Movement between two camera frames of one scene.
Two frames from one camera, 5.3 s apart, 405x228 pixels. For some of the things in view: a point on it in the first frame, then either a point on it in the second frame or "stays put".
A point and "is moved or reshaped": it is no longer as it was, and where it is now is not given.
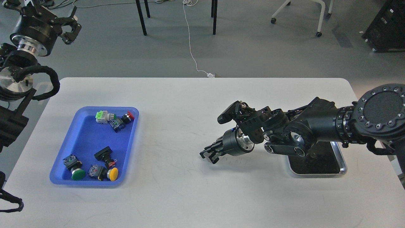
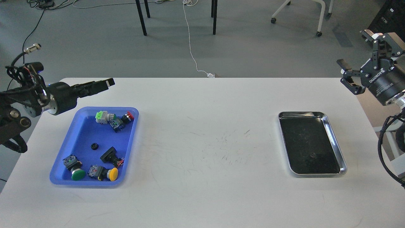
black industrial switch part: [104, 155] is moved or reshaped
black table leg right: [214, 14] stays put
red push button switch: [127, 117] stays put
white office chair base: [319, 33] stays put
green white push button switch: [102, 117] stays put
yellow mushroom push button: [103, 174] stays put
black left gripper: [37, 34] -> [63, 97]
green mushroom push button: [72, 163] stays put
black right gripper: [233, 142] -> [384, 78]
